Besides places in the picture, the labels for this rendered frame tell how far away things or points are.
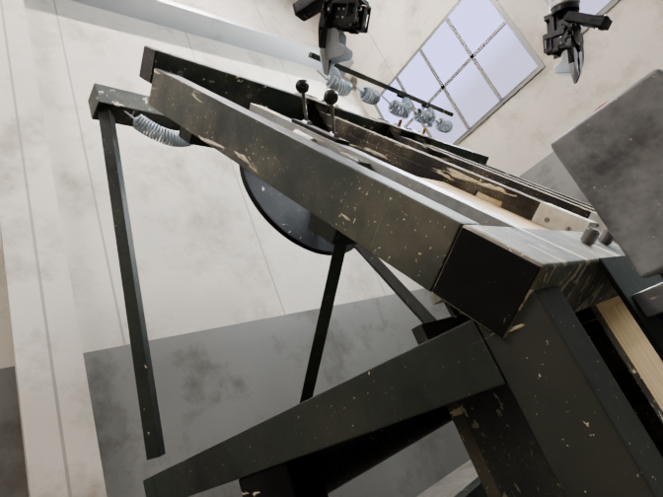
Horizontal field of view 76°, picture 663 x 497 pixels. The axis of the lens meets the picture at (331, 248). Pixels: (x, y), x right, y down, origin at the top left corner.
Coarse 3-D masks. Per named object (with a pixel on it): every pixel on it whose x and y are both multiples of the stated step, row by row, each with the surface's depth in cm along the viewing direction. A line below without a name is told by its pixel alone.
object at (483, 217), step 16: (256, 112) 133; (272, 112) 128; (288, 128) 122; (304, 128) 117; (320, 144) 113; (336, 144) 108; (368, 160) 101; (384, 176) 98; (400, 176) 95; (416, 192) 92; (432, 192) 89; (448, 192) 90; (464, 208) 84; (480, 208) 84; (480, 224) 82; (496, 224) 80; (512, 224) 79
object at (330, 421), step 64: (448, 320) 81; (576, 320) 55; (384, 384) 67; (448, 384) 59; (512, 384) 53; (576, 384) 48; (640, 384) 113; (256, 448) 92; (320, 448) 78; (384, 448) 109; (512, 448) 73; (576, 448) 48; (640, 448) 47
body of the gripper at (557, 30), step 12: (552, 12) 120; (564, 12) 119; (552, 24) 121; (564, 24) 118; (576, 24) 116; (552, 36) 119; (564, 36) 117; (576, 36) 117; (552, 48) 120; (564, 48) 120; (576, 48) 119
